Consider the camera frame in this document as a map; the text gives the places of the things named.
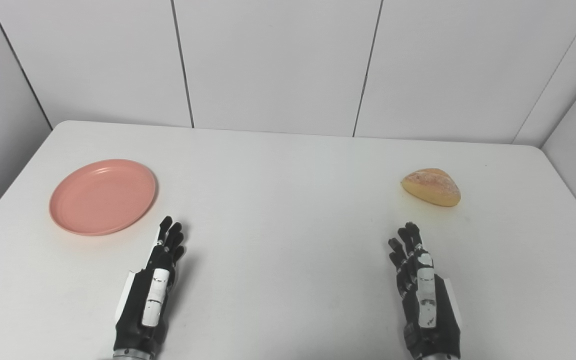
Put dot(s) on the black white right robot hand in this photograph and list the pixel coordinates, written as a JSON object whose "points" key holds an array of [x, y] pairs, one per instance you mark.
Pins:
{"points": [[440, 325]]}

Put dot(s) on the golden crusty bread roll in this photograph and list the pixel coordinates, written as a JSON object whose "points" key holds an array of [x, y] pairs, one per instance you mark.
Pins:
{"points": [[432, 187]]}

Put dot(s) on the pink round plate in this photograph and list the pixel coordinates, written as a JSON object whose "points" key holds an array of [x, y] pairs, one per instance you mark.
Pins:
{"points": [[102, 197]]}

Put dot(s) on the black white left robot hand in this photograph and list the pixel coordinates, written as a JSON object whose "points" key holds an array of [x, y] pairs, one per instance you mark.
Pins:
{"points": [[138, 305]]}

